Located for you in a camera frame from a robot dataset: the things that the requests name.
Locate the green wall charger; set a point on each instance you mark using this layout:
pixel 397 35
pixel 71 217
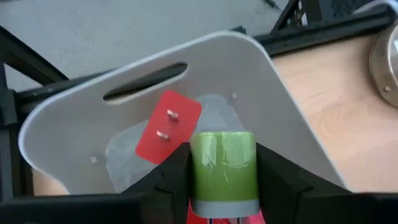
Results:
pixel 224 168

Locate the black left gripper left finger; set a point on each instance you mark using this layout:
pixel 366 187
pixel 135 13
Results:
pixel 124 208

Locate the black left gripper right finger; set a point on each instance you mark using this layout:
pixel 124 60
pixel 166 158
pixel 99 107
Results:
pixel 311 208

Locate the white plastic bin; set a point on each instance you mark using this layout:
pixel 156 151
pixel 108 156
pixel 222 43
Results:
pixel 233 68

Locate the black metal table frame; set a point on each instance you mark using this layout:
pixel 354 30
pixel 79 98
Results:
pixel 326 34

